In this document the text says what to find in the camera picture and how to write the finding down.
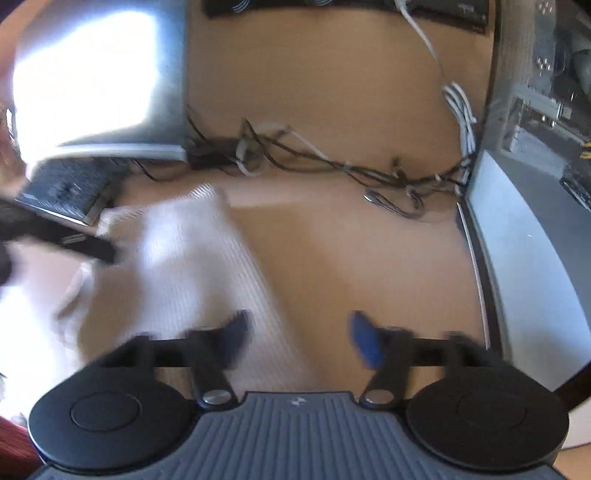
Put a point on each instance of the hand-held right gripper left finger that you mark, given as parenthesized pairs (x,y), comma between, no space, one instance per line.
(235,339)

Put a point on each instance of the white computer case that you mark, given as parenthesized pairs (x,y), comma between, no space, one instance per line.
(521,258)

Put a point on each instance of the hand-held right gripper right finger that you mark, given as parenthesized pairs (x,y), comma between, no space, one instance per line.
(364,339)

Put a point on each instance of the curved black monitor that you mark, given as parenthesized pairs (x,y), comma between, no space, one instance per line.
(92,69)

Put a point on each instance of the black power strip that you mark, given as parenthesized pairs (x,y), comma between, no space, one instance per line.
(443,11)

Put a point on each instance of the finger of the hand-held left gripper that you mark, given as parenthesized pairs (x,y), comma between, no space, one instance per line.
(92,249)

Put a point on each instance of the grey striped long-sleeve shirt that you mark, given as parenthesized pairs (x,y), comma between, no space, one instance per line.
(184,258)

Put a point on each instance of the black keyboard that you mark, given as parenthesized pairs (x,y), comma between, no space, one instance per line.
(69,189)

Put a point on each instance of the black power adapter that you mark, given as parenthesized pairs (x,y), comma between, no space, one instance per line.
(210,157)

